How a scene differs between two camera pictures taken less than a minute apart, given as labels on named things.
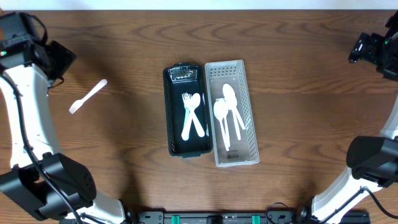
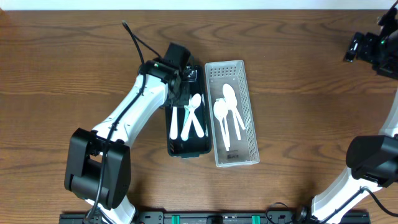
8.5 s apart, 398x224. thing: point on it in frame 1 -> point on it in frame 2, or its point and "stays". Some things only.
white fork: x=189 y=115 -> x=196 y=124
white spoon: x=221 y=111 stays
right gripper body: x=380 y=50 stays
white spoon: x=231 y=103 stays
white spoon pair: x=221 y=110 stays
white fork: x=79 y=102 -> x=173 y=132
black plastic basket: x=191 y=78 stays
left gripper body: x=62 y=59 -> x=181 y=94
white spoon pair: x=230 y=96 stays
